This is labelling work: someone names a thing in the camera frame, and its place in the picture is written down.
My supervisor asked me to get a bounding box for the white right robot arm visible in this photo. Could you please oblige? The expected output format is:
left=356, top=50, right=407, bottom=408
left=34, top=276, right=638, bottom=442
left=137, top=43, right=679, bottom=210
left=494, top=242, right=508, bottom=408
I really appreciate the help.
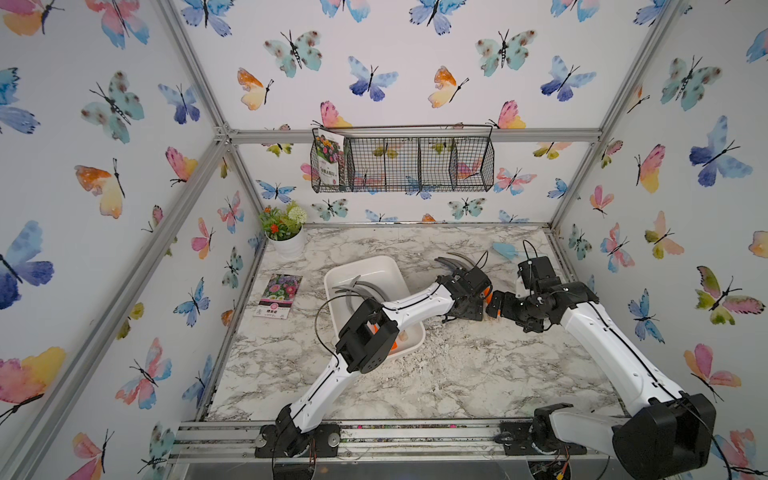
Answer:
left=486, top=282, right=716, bottom=479

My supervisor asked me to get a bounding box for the potted artificial flower plant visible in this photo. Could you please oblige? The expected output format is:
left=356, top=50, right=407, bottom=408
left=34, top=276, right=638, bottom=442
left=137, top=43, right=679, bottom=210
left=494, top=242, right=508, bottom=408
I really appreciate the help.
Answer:
left=259, top=201, right=308, bottom=260

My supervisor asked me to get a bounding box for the seed packet in basket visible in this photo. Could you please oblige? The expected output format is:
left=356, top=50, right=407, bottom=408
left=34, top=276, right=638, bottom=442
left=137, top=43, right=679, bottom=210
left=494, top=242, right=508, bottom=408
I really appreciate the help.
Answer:
left=315, top=128, right=345, bottom=186

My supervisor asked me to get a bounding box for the black wire wall basket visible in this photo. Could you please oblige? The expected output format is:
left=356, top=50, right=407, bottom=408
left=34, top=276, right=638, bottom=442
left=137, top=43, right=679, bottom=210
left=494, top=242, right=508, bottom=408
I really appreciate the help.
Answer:
left=309, top=124, right=495, bottom=195

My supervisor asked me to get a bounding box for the flower seed packet on table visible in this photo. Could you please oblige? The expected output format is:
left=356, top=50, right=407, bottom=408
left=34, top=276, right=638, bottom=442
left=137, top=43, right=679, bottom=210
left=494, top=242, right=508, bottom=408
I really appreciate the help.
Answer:
left=254, top=274, right=303, bottom=320

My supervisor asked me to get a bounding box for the teal plastic garden trowel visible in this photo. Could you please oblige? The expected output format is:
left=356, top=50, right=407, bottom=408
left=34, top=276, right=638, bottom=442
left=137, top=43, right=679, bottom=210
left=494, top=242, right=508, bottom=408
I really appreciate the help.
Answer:
left=492, top=242, right=520, bottom=261

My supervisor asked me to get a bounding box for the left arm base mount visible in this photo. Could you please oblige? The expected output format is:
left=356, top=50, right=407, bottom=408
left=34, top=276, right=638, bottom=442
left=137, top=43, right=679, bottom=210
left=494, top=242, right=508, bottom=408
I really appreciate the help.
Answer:
left=254, top=406, right=341, bottom=458

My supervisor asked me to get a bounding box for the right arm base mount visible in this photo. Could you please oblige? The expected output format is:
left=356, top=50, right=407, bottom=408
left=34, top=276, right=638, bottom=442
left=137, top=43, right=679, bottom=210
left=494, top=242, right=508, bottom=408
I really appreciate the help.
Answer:
left=493, top=403, right=588, bottom=456

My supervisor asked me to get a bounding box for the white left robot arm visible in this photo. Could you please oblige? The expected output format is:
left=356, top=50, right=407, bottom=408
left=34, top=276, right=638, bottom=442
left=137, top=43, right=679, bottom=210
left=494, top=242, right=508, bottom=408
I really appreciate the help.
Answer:
left=275, top=266, right=492, bottom=436

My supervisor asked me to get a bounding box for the white plastic storage tray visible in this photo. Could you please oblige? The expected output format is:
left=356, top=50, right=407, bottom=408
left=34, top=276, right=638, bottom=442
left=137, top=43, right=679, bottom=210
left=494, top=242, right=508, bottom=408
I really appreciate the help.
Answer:
left=322, top=254, right=427, bottom=361

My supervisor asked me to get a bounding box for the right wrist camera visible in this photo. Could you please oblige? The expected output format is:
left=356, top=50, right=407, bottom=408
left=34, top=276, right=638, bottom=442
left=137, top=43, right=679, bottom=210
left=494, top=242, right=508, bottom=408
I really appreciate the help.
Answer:
left=518, top=256, right=561, bottom=294

